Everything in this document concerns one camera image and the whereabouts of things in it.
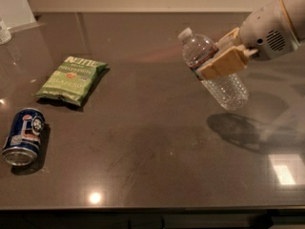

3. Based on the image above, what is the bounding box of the clear plastic water bottle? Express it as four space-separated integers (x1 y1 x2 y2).
178 28 249 111

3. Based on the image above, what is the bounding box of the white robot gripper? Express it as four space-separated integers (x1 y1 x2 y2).
195 0 300 80

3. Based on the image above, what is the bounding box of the green kettle chips bag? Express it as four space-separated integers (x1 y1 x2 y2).
35 56 108 107

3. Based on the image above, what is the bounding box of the white container at left edge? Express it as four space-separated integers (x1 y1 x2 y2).
0 17 11 45

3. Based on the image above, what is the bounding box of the blue pepsi soda can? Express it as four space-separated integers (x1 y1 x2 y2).
2 108 45 166

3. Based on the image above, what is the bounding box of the white panel back left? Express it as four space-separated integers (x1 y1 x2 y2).
0 0 39 31

